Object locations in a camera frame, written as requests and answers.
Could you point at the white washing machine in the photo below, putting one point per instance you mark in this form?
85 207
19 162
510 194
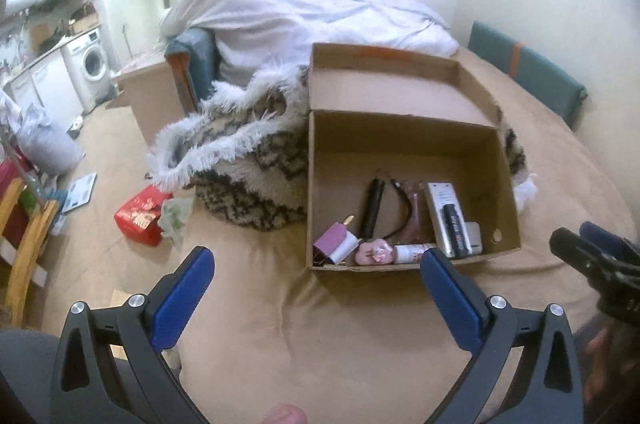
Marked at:
90 61

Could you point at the furry patterned blanket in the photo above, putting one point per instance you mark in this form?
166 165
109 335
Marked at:
250 174

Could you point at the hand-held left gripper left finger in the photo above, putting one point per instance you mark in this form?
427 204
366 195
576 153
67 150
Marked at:
182 299

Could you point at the white pill bottle red label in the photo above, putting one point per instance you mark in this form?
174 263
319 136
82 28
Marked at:
415 252

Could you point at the white kitchen cabinet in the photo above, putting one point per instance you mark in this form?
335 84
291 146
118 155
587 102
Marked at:
50 88

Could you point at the wooden bedside table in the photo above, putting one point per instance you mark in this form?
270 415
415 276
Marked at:
150 93

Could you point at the bathroom scale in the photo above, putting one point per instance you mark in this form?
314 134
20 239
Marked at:
80 191

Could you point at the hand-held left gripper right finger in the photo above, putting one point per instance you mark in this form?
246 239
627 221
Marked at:
447 304

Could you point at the cardboard box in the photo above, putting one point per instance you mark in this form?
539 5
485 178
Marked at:
400 138

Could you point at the person's right hand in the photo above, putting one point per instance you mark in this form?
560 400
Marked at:
600 359

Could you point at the pink pig toy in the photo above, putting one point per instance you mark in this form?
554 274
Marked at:
375 251

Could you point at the white oval case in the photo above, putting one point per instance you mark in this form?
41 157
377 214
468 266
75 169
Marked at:
475 238

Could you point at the translucent white container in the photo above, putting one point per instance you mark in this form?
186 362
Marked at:
347 249

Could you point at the teal headboard cushion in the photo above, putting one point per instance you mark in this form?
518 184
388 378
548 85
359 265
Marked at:
530 68

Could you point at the white remote control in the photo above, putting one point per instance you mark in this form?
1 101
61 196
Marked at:
436 209

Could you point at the person's left hand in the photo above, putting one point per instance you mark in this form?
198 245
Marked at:
286 415

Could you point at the purple white charger plug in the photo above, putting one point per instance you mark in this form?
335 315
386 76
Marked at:
330 241

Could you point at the grey stuffed bag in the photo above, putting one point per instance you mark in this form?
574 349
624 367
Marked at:
50 148

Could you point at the small gold item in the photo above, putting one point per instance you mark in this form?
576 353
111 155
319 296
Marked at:
348 221

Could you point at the crumpled plastic bag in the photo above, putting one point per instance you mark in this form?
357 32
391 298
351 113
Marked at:
175 221

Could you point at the teal padded bed end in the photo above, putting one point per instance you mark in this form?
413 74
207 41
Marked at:
200 53

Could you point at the white duvet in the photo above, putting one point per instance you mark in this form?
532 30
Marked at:
310 18

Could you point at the red gift box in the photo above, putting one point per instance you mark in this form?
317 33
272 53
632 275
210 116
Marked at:
137 216

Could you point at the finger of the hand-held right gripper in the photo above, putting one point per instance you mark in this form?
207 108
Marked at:
607 236
575 249

